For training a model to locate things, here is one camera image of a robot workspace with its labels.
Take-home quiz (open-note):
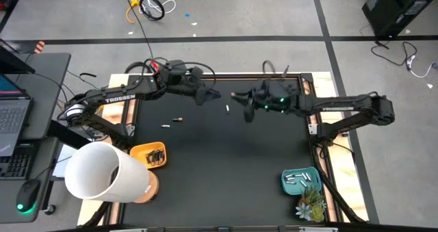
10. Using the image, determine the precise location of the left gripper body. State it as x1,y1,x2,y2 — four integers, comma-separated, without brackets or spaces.
159,60,206,96

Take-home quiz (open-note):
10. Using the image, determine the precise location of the grey laptop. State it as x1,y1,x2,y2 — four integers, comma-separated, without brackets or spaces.
0,73,34,157

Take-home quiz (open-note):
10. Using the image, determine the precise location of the black coiled cable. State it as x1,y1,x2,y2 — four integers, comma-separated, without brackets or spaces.
138,0,166,22

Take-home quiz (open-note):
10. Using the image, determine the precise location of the black keyboard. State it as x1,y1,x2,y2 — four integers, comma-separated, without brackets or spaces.
0,142,35,181

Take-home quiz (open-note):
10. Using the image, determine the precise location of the black computer tower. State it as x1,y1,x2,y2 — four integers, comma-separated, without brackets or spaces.
361,0,438,38

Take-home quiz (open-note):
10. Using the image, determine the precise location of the teal plastic bin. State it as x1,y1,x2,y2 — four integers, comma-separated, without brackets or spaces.
281,166,323,196

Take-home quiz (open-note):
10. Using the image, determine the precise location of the long black floor cable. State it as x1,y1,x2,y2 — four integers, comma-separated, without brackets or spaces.
121,0,155,62

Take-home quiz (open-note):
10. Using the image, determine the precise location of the white floor cable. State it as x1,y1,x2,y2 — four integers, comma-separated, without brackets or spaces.
136,0,177,16

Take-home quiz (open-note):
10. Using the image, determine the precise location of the yellow plastic bin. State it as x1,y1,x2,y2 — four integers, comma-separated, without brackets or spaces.
129,141,168,170

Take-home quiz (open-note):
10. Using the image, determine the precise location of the wooden table board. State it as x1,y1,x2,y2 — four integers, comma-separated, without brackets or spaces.
77,71,370,226

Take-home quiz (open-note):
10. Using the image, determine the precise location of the white cable with plug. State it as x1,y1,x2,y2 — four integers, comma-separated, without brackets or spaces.
406,55,438,79

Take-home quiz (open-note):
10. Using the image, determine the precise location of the white paper sheet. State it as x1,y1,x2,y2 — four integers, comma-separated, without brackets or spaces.
51,143,78,179

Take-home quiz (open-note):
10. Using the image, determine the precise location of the black cable bundle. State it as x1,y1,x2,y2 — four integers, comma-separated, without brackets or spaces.
123,56,172,75

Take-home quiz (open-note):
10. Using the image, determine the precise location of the black side desk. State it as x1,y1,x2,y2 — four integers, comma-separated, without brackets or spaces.
0,52,72,224

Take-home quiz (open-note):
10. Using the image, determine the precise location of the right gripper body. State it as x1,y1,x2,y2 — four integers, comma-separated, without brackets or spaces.
252,81,302,114

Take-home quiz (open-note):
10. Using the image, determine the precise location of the black computer mouse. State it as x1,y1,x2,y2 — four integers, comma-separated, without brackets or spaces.
15,179,42,213

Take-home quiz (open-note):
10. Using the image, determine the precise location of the black desk monitor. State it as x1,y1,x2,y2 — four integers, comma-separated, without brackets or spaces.
0,38,36,75

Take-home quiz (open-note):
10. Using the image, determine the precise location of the potted succulent plant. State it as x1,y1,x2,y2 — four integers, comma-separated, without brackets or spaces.
294,185,328,223

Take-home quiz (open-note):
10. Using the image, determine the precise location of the yellow floor cable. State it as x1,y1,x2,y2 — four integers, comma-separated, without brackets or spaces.
125,0,142,25

